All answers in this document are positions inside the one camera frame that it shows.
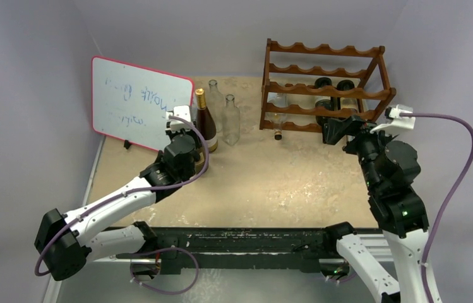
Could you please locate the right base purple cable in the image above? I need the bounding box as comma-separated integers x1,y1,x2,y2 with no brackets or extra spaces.
325,259,358,286

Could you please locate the clear labelled bottle in rack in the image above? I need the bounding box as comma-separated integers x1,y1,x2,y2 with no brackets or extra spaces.
268,92,289,141

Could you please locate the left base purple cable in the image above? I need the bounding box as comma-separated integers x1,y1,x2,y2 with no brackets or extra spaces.
129,246,200,295

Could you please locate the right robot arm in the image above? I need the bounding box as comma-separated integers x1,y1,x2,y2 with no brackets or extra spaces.
323,116,442,302

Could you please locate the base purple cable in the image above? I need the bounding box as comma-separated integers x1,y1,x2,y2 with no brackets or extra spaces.
129,246,200,295
325,259,358,286

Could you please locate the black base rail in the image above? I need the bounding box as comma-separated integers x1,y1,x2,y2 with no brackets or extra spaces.
147,227,350,279

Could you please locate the clear slim glass bottle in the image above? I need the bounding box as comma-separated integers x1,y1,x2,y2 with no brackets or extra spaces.
207,80,225,133

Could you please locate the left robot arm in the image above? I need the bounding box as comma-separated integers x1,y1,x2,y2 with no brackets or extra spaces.
34,122,206,281

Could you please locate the brown wooden wine rack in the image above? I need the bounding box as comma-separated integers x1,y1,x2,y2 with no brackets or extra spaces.
259,39,397,130

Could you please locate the dark gold-capped wine bottle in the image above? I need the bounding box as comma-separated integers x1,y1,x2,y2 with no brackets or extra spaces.
195,88,219,153

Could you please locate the red framed whiteboard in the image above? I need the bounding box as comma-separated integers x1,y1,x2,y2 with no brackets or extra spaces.
91,56,195,150

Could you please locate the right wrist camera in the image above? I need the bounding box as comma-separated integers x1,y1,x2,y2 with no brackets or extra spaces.
370,104,416,136

